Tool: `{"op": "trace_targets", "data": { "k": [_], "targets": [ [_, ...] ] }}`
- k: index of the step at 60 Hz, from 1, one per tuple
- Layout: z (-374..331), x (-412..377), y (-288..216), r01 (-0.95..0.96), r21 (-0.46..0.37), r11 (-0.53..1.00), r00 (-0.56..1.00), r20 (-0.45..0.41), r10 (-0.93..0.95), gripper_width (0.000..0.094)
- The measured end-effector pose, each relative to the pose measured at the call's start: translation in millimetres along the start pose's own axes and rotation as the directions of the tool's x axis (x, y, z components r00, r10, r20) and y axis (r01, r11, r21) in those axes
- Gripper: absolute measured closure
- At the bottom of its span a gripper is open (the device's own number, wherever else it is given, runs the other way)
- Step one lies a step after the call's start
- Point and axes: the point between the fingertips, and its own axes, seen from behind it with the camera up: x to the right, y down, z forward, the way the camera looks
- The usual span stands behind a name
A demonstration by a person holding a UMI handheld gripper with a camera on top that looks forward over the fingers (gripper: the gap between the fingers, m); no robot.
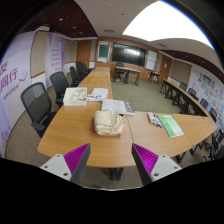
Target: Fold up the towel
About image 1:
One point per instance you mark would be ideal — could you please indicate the large black wall screen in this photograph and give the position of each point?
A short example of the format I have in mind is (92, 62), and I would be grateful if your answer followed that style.
(128, 54)

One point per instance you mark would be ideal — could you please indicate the row of wooden tables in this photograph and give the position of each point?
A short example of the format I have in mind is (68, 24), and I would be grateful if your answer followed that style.
(180, 95)

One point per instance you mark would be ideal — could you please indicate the white printed paper sheet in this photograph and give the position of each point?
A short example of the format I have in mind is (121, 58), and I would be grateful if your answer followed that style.
(100, 92)

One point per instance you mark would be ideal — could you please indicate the green booklet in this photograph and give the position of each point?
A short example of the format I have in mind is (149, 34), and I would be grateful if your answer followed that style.
(170, 126)

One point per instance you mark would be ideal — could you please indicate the white open cardboard box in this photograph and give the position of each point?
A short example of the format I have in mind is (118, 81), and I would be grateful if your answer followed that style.
(75, 98)

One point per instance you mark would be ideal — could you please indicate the colourful wall poster board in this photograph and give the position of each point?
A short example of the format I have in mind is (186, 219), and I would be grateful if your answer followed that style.
(208, 93)

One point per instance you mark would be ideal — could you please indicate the blue marker pen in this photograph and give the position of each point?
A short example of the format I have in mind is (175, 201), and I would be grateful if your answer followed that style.
(157, 122)

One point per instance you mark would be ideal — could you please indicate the group of black office chairs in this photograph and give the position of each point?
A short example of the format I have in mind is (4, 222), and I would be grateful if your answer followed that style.
(78, 71)

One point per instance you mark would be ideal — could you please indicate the yellow white zigzag towel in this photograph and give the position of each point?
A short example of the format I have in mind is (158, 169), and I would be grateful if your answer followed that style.
(108, 123)

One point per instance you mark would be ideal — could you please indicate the dark desk with chair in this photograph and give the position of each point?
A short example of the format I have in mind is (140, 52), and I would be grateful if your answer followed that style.
(128, 70)

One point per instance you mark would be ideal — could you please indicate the white marker box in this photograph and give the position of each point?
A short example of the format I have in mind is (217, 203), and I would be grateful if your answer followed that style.
(151, 117)

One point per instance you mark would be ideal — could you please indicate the row of black chairs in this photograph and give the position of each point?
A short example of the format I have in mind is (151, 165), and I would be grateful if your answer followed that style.
(213, 140)

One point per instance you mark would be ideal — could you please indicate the bright ceiling light panel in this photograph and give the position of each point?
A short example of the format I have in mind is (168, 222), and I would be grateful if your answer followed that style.
(166, 23)

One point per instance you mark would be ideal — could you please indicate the white framed whiteboard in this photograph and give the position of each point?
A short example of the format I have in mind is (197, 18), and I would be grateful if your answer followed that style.
(151, 60)

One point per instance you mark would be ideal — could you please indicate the large white flat book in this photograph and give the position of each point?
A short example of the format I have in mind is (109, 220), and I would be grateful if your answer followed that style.
(115, 106)

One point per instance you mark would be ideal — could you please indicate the narrow purple wall banner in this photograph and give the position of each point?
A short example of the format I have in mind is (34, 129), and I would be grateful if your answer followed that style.
(55, 56)

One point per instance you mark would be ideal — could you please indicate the brown wooden door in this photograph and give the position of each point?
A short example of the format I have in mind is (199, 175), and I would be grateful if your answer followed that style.
(83, 53)
(165, 68)

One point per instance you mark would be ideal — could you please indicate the small dark side desk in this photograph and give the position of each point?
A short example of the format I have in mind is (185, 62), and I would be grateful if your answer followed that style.
(154, 75)

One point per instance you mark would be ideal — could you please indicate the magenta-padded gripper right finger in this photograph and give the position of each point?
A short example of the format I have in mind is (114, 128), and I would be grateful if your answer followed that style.
(148, 163)

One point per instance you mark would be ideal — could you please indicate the black mesh office chair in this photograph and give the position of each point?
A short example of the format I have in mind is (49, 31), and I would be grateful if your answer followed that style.
(36, 103)
(59, 83)

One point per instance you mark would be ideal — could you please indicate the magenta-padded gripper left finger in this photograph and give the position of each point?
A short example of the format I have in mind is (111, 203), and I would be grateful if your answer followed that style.
(75, 161)

